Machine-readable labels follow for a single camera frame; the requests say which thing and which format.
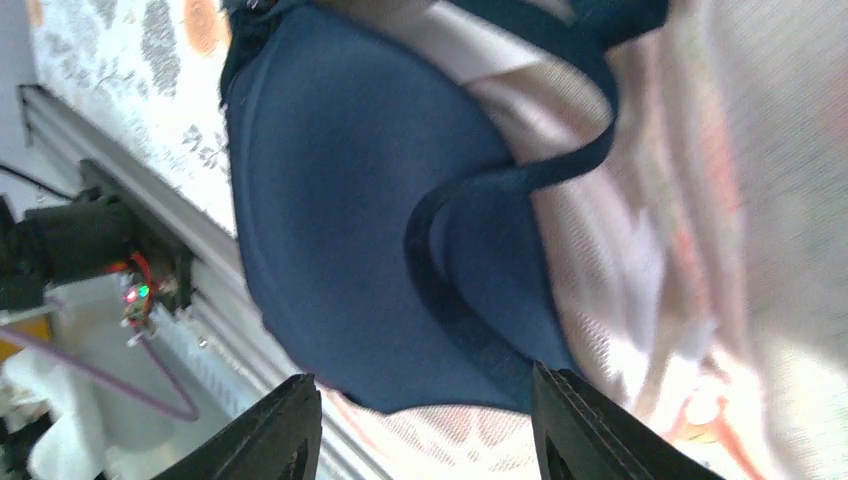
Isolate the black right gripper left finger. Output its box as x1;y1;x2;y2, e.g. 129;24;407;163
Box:
155;374;322;480

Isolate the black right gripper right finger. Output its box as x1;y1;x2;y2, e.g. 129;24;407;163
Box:
532;362;719;480

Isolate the navy blue bra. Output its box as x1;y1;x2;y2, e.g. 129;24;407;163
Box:
218;0;670;415

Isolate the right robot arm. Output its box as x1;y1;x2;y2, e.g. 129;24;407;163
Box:
1;198;712;479

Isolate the floral tablecloth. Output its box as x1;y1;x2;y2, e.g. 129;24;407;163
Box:
26;0;235;234

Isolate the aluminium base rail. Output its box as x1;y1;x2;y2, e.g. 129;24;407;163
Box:
1;85;388;479

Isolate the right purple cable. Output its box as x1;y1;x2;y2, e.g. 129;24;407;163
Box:
0;324;201;423

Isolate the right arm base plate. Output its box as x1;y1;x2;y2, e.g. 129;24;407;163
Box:
79;158;194;334

